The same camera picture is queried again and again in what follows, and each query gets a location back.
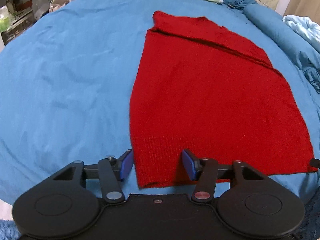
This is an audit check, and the white desk shelf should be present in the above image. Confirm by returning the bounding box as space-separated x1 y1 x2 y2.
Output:
1 0 49 49

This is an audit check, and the light blue blanket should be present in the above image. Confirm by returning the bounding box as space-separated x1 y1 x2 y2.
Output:
283 15 319 52

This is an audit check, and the blue bed sheet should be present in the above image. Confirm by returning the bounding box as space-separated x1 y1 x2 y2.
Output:
1 0 319 204

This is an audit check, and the blue folded duvet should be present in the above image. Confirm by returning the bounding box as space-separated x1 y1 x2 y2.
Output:
243 4 319 93

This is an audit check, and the blue fluffy rug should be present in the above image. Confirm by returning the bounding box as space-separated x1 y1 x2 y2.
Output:
0 220 21 240

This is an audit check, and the red knit garment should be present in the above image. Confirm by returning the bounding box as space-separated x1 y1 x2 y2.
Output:
130 11 315 187

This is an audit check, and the beige bag on floor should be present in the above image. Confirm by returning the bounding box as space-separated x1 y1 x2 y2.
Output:
49 0 69 12

